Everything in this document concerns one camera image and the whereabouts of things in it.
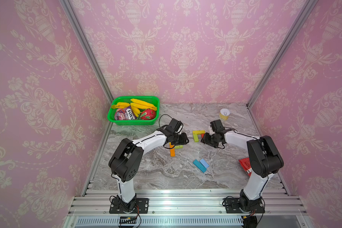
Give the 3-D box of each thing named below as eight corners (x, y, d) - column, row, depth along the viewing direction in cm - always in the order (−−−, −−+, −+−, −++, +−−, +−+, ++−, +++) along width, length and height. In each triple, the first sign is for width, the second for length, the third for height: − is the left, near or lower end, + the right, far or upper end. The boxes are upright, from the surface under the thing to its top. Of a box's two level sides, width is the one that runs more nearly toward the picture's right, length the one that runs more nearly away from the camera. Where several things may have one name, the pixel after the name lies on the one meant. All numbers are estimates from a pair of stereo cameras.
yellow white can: (220, 120, 113) (222, 115, 109) (218, 113, 118) (220, 108, 114) (229, 120, 113) (231, 115, 109) (226, 113, 118) (228, 108, 114)
